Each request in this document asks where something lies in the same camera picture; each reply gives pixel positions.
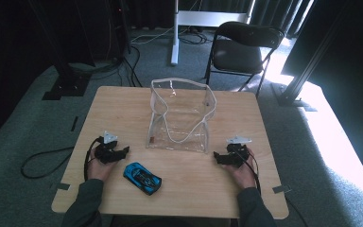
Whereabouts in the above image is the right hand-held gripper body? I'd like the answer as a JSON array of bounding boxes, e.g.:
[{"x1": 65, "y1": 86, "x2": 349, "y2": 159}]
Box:
[{"x1": 226, "y1": 135, "x2": 252, "y2": 168}]

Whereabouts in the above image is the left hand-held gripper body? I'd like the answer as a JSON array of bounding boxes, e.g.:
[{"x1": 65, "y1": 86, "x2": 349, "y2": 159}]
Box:
[{"x1": 94, "y1": 131, "x2": 123, "y2": 166}]

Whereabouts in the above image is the blue toy car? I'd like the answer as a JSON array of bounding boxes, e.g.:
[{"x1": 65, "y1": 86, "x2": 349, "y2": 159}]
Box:
[{"x1": 122, "y1": 162, "x2": 163, "y2": 196}]

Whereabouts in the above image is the clear plastic bag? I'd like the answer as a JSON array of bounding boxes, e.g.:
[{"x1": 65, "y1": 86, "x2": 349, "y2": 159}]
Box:
[{"x1": 145, "y1": 77, "x2": 217, "y2": 155}]

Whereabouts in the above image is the person's left hand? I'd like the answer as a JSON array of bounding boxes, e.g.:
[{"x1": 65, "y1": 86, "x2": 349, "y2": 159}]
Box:
[{"x1": 86, "y1": 157, "x2": 116, "y2": 183}]

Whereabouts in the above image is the person's right hand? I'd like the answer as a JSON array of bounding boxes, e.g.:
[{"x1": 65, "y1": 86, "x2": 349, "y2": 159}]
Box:
[{"x1": 225, "y1": 148, "x2": 258, "y2": 190}]

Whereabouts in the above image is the black aluminium profile stand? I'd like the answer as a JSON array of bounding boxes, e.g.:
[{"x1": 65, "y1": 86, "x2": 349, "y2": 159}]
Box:
[{"x1": 270, "y1": 0, "x2": 354, "y2": 114}]

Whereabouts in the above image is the black folding chair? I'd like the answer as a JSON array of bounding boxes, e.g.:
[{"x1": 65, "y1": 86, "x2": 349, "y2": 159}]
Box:
[{"x1": 203, "y1": 21, "x2": 285, "y2": 97}]

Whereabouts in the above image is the dark curtain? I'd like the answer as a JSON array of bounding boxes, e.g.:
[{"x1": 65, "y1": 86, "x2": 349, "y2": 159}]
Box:
[{"x1": 250, "y1": 0, "x2": 311, "y2": 39}]

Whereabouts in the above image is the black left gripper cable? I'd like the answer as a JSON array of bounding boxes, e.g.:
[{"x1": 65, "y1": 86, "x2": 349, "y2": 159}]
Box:
[{"x1": 82, "y1": 136, "x2": 104, "y2": 183}]

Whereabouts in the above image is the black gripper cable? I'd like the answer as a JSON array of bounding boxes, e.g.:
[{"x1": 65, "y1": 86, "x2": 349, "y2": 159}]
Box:
[
  {"x1": 237, "y1": 150, "x2": 263, "y2": 196},
  {"x1": 82, "y1": 136, "x2": 104, "y2": 183}
]

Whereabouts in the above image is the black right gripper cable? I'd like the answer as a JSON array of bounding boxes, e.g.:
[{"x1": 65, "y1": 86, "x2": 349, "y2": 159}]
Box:
[{"x1": 237, "y1": 150, "x2": 263, "y2": 196}]

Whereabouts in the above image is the black stand with base plate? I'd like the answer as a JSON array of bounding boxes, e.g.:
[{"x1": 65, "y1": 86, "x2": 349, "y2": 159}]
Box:
[{"x1": 27, "y1": 0, "x2": 93, "y2": 101}]

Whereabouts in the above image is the black looped floor cable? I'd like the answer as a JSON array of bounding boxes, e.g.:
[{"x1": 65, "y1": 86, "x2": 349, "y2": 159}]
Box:
[{"x1": 20, "y1": 146, "x2": 76, "y2": 180}]

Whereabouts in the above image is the black floor cable bundle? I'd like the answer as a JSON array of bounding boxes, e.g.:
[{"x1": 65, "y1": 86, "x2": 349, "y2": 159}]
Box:
[{"x1": 118, "y1": 45, "x2": 144, "y2": 88}]

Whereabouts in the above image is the white floor cable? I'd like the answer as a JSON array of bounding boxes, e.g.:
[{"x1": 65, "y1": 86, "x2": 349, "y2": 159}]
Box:
[{"x1": 130, "y1": 26, "x2": 175, "y2": 45}]

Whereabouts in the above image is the white desk frame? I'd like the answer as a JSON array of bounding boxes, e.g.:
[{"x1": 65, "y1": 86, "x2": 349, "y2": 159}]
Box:
[{"x1": 169, "y1": 0, "x2": 256, "y2": 66}]

